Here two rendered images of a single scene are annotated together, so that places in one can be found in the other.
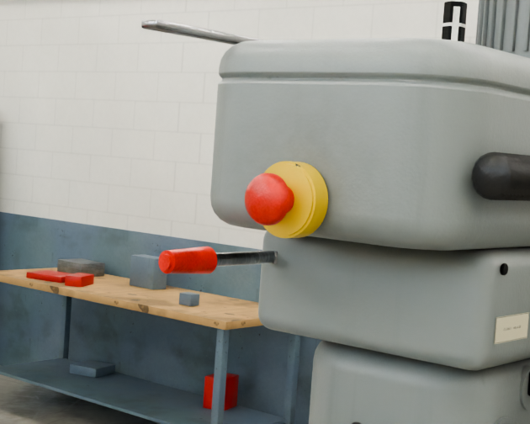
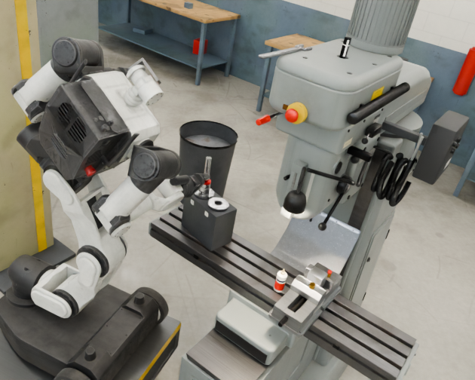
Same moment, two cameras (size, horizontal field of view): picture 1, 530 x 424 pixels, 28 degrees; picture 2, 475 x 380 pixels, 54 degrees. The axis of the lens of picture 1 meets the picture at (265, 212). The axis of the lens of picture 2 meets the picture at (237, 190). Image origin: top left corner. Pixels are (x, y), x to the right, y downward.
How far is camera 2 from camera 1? 0.69 m
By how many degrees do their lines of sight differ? 30
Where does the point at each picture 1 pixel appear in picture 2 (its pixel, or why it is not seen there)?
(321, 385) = (290, 145)
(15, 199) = not seen: outside the picture
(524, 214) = not seen: hidden behind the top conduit
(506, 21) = (360, 27)
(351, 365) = (300, 142)
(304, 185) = (301, 112)
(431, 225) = (334, 127)
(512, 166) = (358, 117)
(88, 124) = not seen: outside the picture
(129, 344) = (158, 19)
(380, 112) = (326, 97)
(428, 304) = (326, 136)
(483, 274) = (343, 133)
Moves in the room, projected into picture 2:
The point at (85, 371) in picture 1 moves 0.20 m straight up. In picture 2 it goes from (139, 31) to (140, 17)
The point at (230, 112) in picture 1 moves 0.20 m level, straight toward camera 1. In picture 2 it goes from (280, 81) to (292, 108)
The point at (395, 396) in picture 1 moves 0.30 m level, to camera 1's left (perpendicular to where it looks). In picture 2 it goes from (312, 153) to (221, 142)
